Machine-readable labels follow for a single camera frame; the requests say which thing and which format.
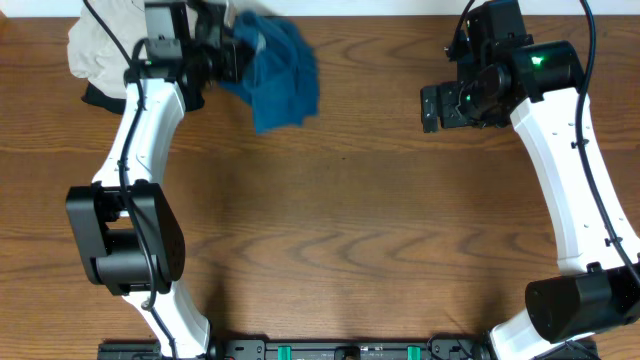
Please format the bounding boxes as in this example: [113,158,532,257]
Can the teal blue t-shirt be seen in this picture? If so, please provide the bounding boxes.
[220,11,320,135]

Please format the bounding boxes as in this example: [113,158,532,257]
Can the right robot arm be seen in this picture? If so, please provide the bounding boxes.
[420,0,639,359]

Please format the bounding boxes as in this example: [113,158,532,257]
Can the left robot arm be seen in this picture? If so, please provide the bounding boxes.
[66,1,253,359]

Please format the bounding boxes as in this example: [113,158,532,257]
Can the black garment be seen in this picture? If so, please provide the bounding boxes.
[81,83,205,115]

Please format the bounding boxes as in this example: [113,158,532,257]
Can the beige crumpled garment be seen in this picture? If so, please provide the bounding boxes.
[67,0,147,99]

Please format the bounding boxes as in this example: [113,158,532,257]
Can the black mounting rail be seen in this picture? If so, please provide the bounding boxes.
[96,337,599,360]

